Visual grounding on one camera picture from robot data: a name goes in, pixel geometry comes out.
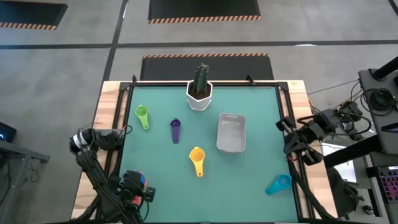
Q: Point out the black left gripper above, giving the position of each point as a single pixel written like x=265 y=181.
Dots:
x=130 y=189

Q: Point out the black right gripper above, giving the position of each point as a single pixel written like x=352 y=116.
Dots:
x=308 y=133

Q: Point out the cyan measuring cup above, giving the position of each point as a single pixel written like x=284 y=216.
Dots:
x=281 y=182

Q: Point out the purple measuring cup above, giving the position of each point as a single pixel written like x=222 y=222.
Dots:
x=175 y=130

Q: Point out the yellow measuring cup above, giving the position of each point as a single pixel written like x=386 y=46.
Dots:
x=197 y=155

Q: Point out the green measuring cup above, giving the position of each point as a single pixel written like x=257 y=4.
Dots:
x=142 y=112

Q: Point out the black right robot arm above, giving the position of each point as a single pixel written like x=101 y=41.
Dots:
x=329 y=119

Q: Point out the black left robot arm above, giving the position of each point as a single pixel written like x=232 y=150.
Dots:
x=93 y=174

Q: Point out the black backpack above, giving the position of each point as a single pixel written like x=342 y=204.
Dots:
x=342 y=193

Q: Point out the teal table mat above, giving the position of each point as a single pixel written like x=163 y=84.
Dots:
x=224 y=193

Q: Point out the grey equipment cart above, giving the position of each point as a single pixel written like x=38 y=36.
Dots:
x=388 y=124

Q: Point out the black floor mat striped edge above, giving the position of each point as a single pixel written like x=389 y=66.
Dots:
x=236 y=68
x=202 y=9
x=28 y=14

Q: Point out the black computer mouse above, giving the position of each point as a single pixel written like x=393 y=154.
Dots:
x=367 y=210

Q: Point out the white hexagonal plant pot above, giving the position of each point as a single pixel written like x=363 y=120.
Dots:
x=199 y=104

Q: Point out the backlit computer keyboard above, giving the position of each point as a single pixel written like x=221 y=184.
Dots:
x=391 y=185

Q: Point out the green cactus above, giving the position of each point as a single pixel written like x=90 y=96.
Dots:
x=201 y=77

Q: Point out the grey side desk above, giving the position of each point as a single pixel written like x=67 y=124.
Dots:
x=18 y=152

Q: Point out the black electronic device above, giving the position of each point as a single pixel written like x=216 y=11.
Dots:
x=7 y=132

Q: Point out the black metal table frame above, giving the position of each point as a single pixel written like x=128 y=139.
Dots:
x=242 y=84

